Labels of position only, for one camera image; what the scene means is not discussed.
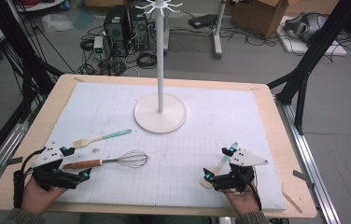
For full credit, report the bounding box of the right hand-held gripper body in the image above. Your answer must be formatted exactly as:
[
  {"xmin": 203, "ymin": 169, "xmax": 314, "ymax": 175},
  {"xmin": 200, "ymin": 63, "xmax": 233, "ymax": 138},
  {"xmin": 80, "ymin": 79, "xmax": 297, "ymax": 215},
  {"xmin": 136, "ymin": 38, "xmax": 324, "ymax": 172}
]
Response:
[{"xmin": 212, "ymin": 148, "xmax": 270, "ymax": 193}]

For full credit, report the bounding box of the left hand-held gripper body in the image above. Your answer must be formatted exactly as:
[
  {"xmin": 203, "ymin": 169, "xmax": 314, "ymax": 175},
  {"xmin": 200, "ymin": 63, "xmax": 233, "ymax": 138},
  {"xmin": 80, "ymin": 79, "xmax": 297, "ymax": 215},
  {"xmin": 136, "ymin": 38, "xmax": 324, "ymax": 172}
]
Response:
[{"xmin": 31, "ymin": 142, "xmax": 81, "ymax": 191}]

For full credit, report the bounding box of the plain wooden spatula green handle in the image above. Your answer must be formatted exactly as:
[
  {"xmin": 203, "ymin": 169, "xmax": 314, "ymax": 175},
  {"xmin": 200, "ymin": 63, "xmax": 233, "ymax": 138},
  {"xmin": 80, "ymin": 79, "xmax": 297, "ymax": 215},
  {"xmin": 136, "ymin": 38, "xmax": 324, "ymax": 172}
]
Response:
[{"xmin": 200, "ymin": 142, "xmax": 239, "ymax": 189}]

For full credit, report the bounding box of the whisk with wooden handle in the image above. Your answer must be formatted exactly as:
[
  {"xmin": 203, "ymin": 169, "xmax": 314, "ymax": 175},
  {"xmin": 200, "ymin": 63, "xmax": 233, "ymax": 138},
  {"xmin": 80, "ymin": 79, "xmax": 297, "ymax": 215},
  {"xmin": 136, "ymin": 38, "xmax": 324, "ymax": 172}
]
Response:
[{"xmin": 62, "ymin": 148, "xmax": 149, "ymax": 171}]

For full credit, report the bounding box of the slotted wooden spatula green handle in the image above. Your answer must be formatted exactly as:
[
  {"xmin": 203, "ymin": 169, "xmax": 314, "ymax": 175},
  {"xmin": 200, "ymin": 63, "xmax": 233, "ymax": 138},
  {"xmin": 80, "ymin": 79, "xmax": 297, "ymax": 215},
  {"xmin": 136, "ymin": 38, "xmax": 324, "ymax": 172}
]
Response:
[{"xmin": 72, "ymin": 129, "xmax": 133, "ymax": 149}]

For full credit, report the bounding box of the white rack stand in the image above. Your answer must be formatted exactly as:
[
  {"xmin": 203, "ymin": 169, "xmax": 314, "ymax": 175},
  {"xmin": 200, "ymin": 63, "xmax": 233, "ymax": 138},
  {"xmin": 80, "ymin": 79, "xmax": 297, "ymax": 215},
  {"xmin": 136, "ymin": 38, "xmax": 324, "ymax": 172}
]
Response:
[{"xmin": 133, "ymin": 0, "xmax": 188, "ymax": 134}]

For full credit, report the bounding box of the person's right hand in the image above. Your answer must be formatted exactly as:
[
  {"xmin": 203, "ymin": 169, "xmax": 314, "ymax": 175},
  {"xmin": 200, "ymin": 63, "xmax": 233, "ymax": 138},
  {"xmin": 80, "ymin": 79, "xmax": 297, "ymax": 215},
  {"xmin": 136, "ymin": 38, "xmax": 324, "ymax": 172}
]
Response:
[{"xmin": 223, "ymin": 186, "xmax": 260, "ymax": 217}]

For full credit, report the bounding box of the person's left hand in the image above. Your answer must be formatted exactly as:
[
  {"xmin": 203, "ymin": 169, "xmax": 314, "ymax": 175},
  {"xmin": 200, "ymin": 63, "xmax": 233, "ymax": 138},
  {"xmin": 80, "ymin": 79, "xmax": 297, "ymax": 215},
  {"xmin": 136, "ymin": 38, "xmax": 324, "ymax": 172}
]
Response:
[{"xmin": 21, "ymin": 179, "xmax": 67, "ymax": 216}]

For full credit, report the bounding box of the white grid foam mat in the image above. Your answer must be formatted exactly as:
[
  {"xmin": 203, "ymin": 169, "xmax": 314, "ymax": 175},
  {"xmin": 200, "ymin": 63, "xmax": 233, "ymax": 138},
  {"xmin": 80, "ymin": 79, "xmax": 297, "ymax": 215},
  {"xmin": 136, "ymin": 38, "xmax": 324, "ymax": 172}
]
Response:
[{"xmin": 44, "ymin": 81, "xmax": 288, "ymax": 211}]

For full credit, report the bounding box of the thin wooden stick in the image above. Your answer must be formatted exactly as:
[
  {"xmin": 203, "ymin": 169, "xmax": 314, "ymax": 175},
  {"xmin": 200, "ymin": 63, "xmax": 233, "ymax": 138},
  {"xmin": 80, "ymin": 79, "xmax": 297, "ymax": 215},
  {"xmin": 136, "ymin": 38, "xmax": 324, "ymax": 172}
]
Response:
[{"xmin": 281, "ymin": 189, "xmax": 303, "ymax": 215}]

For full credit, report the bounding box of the small white device green light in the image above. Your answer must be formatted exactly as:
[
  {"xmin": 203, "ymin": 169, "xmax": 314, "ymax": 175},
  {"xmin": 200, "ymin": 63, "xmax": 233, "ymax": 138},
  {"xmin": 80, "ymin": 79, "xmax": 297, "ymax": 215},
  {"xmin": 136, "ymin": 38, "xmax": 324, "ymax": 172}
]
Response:
[{"xmin": 92, "ymin": 35, "xmax": 105, "ymax": 60}]

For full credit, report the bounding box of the white metal stand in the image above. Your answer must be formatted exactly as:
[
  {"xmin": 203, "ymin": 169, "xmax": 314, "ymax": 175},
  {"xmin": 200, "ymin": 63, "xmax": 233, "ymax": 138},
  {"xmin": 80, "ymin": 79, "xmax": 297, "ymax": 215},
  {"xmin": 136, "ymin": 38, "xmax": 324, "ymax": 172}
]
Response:
[{"xmin": 212, "ymin": 0, "xmax": 228, "ymax": 60}]

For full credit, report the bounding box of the white floor board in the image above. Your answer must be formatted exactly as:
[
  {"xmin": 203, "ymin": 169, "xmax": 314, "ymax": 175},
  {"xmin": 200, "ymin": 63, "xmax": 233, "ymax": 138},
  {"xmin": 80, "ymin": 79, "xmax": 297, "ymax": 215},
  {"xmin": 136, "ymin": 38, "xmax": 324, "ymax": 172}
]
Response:
[{"xmin": 277, "ymin": 15, "xmax": 348, "ymax": 57}]

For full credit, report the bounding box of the clear plastic bag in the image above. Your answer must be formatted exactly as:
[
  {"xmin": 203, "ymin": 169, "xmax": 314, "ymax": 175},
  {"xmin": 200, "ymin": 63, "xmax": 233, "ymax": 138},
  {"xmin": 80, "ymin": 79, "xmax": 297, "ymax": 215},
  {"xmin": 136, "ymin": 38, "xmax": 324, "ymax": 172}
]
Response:
[{"xmin": 41, "ymin": 13, "xmax": 74, "ymax": 32}]

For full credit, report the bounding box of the black computer tower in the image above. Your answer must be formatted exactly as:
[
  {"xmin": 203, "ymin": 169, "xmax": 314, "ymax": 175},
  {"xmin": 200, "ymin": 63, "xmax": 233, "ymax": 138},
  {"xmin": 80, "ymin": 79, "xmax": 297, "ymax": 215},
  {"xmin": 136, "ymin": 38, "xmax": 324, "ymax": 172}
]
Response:
[
  {"xmin": 103, "ymin": 5, "xmax": 132, "ymax": 58},
  {"xmin": 129, "ymin": 7, "xmax": 150, "ymax": 50}
]

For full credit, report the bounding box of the black flat device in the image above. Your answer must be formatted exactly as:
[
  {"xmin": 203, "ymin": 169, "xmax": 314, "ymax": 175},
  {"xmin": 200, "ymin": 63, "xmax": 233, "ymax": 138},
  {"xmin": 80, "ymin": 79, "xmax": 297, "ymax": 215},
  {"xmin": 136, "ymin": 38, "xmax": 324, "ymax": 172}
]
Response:
[{"xmin": 188, "ymin": 13, "xmax": 219, "ymax": 30}]

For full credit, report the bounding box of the cardboard box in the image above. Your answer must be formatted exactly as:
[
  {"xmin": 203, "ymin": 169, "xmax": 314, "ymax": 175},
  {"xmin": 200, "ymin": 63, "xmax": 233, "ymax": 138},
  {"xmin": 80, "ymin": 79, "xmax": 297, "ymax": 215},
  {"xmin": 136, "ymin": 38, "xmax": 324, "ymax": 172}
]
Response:
[{"xmin": 231, "ymin": 0, "xmax": 289, "ymax": 39}]

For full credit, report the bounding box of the grey headset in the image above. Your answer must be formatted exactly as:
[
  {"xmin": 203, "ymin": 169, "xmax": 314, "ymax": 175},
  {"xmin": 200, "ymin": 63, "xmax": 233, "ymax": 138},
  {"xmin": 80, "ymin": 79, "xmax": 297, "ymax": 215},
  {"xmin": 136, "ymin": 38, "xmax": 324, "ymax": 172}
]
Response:
[{"xmin": 284, "ymin": 11, "xmax": 329, "ymax": 43}]

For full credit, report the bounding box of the white round table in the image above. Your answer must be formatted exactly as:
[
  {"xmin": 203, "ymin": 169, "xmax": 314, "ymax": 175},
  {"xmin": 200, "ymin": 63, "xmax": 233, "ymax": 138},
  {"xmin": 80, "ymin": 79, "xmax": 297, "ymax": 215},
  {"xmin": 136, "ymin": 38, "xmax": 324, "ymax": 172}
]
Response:
[{"xmin": 14, "ymin": 0, "xmax": 69, "ymax": 13}]

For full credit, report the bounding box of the grey metal bracket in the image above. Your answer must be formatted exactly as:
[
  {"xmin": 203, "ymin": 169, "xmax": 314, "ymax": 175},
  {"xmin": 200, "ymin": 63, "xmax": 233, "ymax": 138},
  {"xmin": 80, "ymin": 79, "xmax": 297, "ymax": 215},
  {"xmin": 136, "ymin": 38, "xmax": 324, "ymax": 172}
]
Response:
[
  {"xmin": 292, "ymin": 169, "xmax": 316, "ymax": 189},
  {"xmin": 0, "ymin": 156, "xmax": 23, "ymax": 172}
]

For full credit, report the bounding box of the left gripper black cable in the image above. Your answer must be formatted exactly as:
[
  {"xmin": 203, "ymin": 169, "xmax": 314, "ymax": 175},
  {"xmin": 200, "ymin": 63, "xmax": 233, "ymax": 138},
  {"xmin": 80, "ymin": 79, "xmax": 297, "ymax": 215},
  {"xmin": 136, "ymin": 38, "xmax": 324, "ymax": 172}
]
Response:
[{"xmin": 12, "ymin": 147, "xmax": 47, "ymax": 209}]

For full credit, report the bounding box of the black metal frame strut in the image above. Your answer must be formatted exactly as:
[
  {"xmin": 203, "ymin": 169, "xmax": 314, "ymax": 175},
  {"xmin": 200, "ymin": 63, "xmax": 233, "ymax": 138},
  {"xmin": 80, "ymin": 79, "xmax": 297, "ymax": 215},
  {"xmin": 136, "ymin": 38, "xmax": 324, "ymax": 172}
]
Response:
[
  {"xmin": 0, "ymin": 0, "xmax": 65, "ymax": 124},
  {"xmin": 266, "ymin": 0, "xmax": 351, "ymax": 135}
]

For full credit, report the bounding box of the coiled black cable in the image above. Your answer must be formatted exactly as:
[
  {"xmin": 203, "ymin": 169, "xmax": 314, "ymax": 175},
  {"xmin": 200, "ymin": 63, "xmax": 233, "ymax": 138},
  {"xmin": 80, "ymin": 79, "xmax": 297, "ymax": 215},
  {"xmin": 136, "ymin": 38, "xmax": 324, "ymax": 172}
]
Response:
[{"xmin": 136, "ymin": 52, "xmax": 158, "ymax": 69}]

